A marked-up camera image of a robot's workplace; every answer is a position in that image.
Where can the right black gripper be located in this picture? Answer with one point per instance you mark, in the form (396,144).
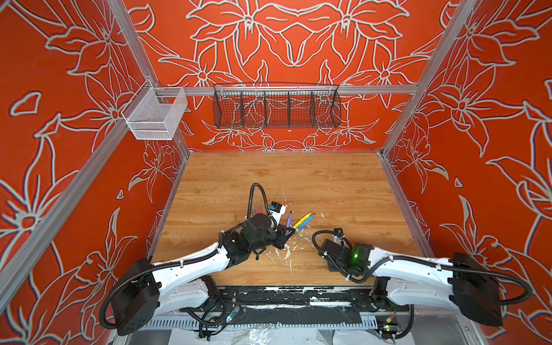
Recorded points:
(330,268)

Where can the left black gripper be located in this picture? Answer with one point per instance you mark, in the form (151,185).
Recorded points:
(284,237)

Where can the purple pen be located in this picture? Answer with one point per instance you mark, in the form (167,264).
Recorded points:
(289,220)

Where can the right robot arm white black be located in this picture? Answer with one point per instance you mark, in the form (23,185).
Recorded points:
(457,284)

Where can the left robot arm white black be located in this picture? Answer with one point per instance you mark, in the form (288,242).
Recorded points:
(149,289)

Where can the yellow pen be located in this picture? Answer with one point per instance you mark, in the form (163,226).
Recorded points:
(302,220)

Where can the blue pen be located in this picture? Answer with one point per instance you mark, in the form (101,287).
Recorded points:
(307,221)

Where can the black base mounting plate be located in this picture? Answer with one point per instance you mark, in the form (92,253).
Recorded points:
(265,297)

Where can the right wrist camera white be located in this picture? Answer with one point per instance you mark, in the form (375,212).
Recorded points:
(338,234)

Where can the black wire basket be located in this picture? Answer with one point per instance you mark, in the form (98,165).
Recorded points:
(276,106)

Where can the white cable duct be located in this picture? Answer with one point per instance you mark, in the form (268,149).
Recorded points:
(359,322)

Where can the white wire basket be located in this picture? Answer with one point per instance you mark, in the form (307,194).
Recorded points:
(155,113)

